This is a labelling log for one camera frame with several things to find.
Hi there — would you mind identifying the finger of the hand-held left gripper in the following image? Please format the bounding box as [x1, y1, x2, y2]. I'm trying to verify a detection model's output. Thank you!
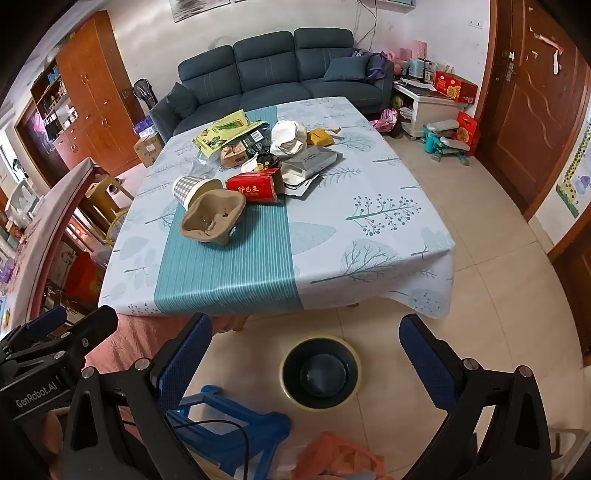
[0, 305, 68, 348]
[0, 305, 119, 366]

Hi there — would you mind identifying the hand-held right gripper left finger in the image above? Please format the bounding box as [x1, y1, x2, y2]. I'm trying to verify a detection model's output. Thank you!
[60, 313, 218, 480]

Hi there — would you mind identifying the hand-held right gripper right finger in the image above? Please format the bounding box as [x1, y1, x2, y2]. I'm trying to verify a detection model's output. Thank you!
[399, 314, 552, 480]

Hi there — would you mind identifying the black trash bin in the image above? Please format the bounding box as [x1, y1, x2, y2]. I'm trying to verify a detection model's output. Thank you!
[279, 337, 365, 411]

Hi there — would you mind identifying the yellow green snack bag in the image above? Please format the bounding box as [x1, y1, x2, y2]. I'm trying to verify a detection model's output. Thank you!
[193, 110, 250, 158]

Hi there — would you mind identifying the grey cardboard box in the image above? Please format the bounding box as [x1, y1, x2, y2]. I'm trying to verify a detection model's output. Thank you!
[280, 147, 345, 178]

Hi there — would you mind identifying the pink cloth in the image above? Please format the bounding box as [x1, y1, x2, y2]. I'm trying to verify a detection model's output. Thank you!
[83, 315, 241, 374]

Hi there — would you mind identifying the red plastic basin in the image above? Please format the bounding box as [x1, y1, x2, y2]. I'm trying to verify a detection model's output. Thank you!
[65, 251, 105, 305]

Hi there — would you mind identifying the blue plastic stool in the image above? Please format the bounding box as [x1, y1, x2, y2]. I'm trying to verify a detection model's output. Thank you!
[166, 384, 291, 467]

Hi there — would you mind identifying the yellow plastic stool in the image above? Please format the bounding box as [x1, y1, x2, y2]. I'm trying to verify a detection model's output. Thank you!
[88, 178, 132, 245]

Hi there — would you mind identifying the orange plastic bag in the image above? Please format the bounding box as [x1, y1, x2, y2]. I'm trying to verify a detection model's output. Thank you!
[291, 431, 386, 480]

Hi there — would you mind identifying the brown pulp cup holder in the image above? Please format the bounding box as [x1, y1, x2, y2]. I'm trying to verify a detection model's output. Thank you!
[179, 189, 246, 246]

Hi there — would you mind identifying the grey plastic stool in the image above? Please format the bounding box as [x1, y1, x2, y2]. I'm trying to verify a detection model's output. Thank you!
[549, 429, 587, 462]

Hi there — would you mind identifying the checked paper cup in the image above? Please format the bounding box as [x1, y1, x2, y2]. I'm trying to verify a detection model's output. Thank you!
[172, 175, 225, 212]

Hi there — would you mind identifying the plain brown wooden door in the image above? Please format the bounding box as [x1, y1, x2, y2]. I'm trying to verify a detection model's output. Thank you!
[549, 222, 591, 352]

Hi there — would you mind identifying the red cardboard box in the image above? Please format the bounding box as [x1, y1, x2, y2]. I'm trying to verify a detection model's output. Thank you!
[225, 167, 286, 205]

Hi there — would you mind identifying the small brown cardboard box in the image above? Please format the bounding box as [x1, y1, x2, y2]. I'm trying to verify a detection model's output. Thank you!
[219, 141, 252, 169]

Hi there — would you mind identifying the teal stepper machine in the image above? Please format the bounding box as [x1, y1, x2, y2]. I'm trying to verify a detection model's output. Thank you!
[422, 119, 472, 166]

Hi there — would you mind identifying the dark blue carton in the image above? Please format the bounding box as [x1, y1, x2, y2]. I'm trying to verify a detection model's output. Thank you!
[235, 121, 271, 153]

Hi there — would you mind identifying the red gift box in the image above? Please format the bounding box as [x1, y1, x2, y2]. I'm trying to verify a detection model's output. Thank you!
[456, 111, 481, 155]
[433, 70, 479, 103]

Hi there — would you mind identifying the black standing fan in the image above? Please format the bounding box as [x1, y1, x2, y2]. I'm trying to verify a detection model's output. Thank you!
[134, 79, 157, 112]

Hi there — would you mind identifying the wooden cabinet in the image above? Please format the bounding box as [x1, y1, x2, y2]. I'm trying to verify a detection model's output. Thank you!
[16, 10, 148, 178]

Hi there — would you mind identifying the dark blue sofa pillow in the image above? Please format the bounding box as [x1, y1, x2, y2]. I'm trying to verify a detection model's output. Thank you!
[322, 56, 372, 84]
[165, 82, 199, 120]

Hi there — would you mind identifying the white paper bag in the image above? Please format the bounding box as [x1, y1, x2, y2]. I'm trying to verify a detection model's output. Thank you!
[269, 119, 309, 158]

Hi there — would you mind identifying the pink bag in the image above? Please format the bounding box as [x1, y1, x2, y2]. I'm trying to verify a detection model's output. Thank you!
[369, 108, 400, 137]

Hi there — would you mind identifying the orange paper bag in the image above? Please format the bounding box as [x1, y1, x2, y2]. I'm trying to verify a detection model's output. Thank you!
[307, 127, 345, 147]

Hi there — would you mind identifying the white side table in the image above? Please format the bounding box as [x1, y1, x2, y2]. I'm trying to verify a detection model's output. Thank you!
[392, 78, 462, 138]

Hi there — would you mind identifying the brown door with stickers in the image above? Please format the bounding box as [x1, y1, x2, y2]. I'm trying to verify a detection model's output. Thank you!
[475, 0, 591, 217]

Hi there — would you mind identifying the purple backpack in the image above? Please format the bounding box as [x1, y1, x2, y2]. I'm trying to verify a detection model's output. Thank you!
[365, 51, 393, 81]

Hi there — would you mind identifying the dark blue fabric sofa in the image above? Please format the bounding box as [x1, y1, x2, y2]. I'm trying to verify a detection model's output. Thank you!
[148, 28, 395, 137]

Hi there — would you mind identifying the black cable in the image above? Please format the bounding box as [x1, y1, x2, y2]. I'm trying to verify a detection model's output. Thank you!
[171, 418, 252, 480]

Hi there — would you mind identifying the giraffe wall poster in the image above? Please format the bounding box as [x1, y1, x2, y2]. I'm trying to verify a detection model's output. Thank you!
[554, 138, 591, 220]

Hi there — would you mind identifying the wall picture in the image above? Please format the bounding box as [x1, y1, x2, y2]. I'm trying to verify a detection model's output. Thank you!
[168, 0, 232, 23]

